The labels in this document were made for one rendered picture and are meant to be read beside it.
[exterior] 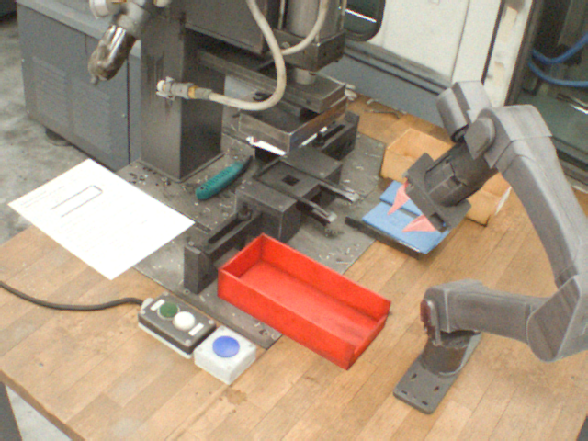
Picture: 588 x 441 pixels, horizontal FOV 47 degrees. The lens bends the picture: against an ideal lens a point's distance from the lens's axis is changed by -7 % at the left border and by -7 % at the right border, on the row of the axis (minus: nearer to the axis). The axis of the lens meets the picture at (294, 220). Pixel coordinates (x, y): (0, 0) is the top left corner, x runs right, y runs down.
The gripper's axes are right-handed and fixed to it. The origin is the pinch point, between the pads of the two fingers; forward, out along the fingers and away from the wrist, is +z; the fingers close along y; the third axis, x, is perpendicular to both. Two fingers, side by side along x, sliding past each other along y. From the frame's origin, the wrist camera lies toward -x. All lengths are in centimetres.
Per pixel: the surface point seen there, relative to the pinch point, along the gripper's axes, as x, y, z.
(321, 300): 3.7, -2.8, 21.3
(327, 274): 1.9, -0.1, 17.8
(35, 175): -62, 95, 187
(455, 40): -75, 17, 14
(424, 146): -47, 3, 22
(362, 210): -20.2, 2.9, 23.5
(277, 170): -12.2, 18.8, 25.3
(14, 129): -79, 126, 206
